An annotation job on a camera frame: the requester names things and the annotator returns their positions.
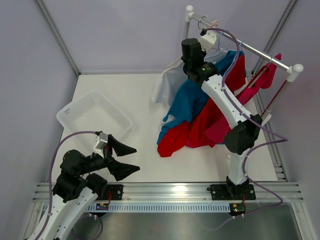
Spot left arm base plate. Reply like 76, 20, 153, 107
96, 184, 124, 201

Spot light blue wire hanger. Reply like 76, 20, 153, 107
216, 34, 222, 53

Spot pink wire hanger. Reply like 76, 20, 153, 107
209, 20, 219, 28

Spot white t shirt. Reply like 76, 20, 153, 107
150, 48, 228, 104

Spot blue t shirt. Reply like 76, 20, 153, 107
156, 50, 237, 145

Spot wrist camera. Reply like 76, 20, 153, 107
93, 131, 108, 157
198, 29, 217, 53

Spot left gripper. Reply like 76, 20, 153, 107
77, 134, 140, 180

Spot aluminium rail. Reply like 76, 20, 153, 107
32, 181, 305, 204

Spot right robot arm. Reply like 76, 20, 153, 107
181, 38, 262, 199

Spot white slotted cable duct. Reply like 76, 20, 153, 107
84, 202, 231, 213

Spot red t shirt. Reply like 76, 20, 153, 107
157, 54, 247, 158

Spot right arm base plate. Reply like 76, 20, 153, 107
206, 184, 257, 201

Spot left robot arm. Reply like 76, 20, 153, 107
29, 131, 140, 240

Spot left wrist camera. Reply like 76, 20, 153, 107
93, 131, 108, 157

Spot magenta t shirt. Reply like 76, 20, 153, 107
185, 52, 277, 148

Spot white clothes rack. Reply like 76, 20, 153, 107
167, 5, 305, 159

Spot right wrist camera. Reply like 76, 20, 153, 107
198, 29, 217, 53

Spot white plastic basket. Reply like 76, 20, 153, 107
56, 90, 133, 140

